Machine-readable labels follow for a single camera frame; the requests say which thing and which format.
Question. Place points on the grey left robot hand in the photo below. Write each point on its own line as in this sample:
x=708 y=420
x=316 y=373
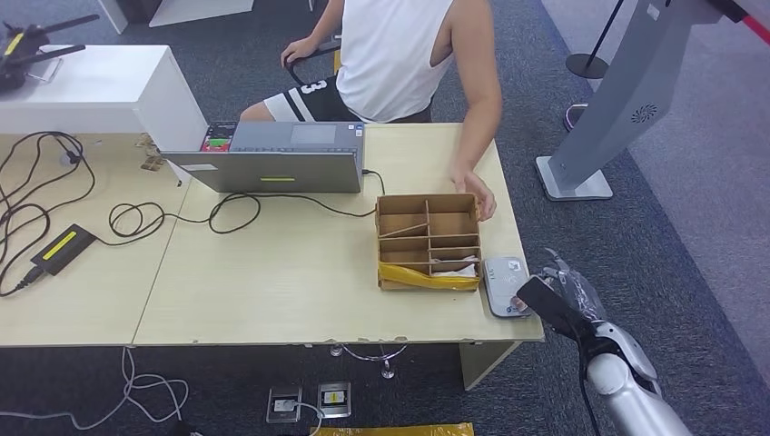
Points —
x=185 y=430

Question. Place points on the person's left hand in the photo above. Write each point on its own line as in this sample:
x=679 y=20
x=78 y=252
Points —
x=481 y=192

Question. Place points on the person's right hand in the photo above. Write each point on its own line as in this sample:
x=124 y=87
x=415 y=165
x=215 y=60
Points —
x=299 y=51

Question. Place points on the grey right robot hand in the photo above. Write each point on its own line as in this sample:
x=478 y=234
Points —
x=571 y=301

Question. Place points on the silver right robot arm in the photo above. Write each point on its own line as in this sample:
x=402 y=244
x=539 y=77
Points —
x=631 y=409

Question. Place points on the grey card reader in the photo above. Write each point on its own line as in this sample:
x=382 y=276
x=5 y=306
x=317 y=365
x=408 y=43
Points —
x=502 y=283

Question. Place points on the white room key card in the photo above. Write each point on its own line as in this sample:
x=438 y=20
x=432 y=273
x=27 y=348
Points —
x=457 y=260
x=457 y=273

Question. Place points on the person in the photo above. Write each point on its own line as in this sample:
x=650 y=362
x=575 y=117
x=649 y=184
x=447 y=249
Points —
x=391 y=60

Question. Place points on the cardboard organizer box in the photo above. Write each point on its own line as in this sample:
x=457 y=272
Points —
x=403 y=247

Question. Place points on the floor socket with white plug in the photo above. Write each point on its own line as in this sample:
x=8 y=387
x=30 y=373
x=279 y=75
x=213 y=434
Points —
x=284 y=405

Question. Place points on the beige desk leg panel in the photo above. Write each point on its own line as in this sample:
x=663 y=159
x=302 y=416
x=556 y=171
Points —
x=484 y=361

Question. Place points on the white furniture board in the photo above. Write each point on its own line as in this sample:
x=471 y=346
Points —
x=201 y=9

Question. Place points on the grey laptop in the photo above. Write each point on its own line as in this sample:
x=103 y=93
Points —
x=277 y=171

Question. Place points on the floor socket with yellow label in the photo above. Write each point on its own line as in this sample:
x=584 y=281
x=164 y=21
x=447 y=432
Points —
x=334 y=398

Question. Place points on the white furniture leg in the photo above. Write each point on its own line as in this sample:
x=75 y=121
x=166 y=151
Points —
x=114 y=15

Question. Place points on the grey kiosk stand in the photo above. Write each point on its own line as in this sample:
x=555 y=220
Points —
x=631 y=72

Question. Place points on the white cabinet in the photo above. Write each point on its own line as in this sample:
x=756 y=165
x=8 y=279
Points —
x=102 y=90

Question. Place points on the yellow plastic bag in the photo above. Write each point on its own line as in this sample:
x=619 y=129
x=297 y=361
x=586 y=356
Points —
x=391 y=430

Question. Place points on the black power adapter yellow label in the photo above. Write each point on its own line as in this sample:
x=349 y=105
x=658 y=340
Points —
x=63 y=248

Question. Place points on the small grey plug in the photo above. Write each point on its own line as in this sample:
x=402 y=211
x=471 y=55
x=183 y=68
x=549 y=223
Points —
x=70 y=158

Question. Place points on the clear plastic holder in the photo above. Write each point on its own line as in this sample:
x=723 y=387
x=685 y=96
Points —
x=45 y=70

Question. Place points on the black device with antennas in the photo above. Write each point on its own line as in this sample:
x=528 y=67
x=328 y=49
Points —
x=21 y=48

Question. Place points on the red barrier belt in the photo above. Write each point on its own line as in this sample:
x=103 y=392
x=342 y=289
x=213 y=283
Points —
x=757 y=27

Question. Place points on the black stanchion post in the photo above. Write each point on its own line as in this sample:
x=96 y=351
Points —
x=589 y=65

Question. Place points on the chrome foot frame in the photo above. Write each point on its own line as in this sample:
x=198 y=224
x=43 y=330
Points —
x=388 y=367

